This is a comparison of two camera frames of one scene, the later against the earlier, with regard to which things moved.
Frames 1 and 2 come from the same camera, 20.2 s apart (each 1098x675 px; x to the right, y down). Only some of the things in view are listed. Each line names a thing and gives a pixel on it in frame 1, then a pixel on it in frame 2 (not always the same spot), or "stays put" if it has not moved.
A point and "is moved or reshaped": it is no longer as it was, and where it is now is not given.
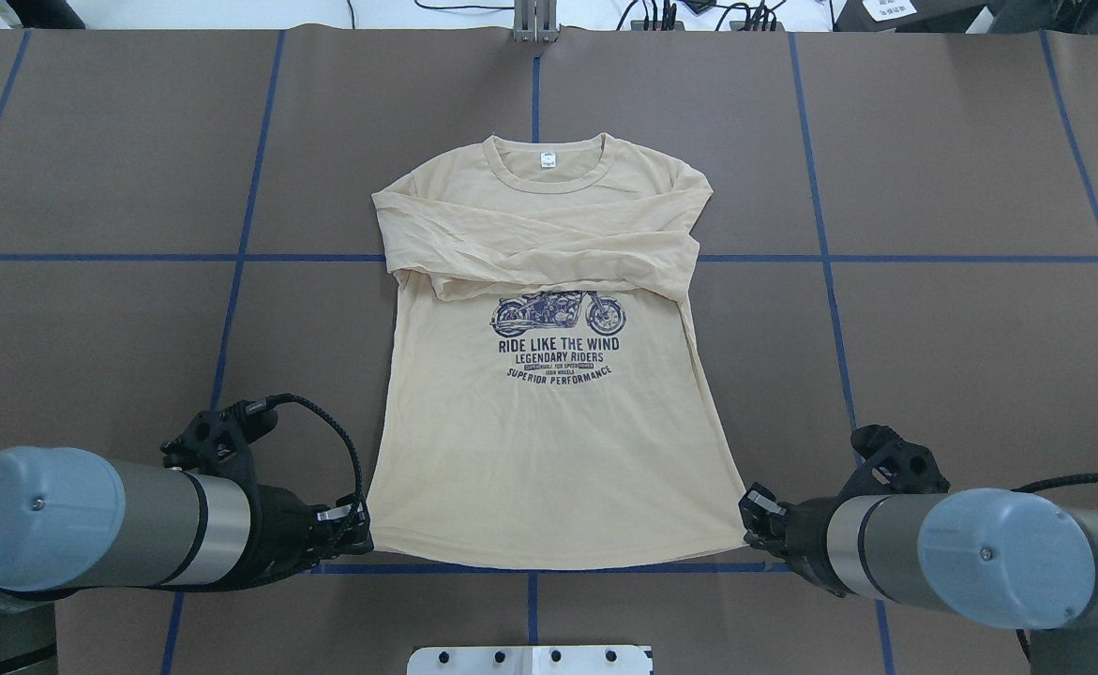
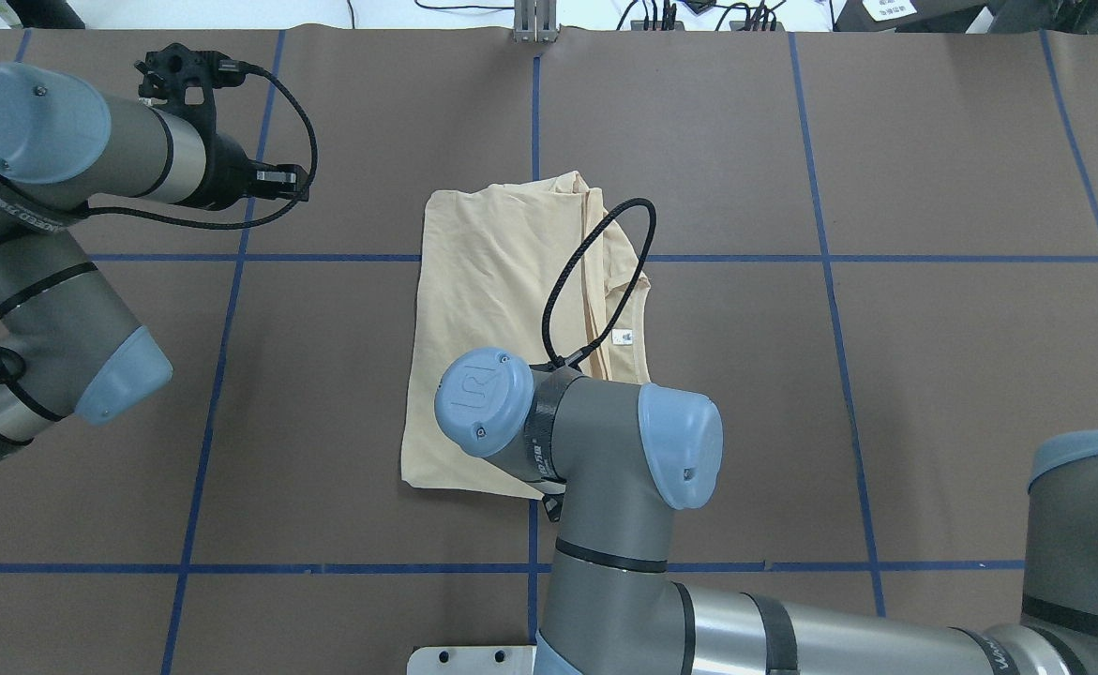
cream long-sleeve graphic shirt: x=547 y=398 is moved or reshaped
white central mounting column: x=530 y=660 stays put
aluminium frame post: x=535 y=22 stays put
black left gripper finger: x=343 y=528 → x=282 y=182
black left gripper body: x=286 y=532 → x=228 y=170
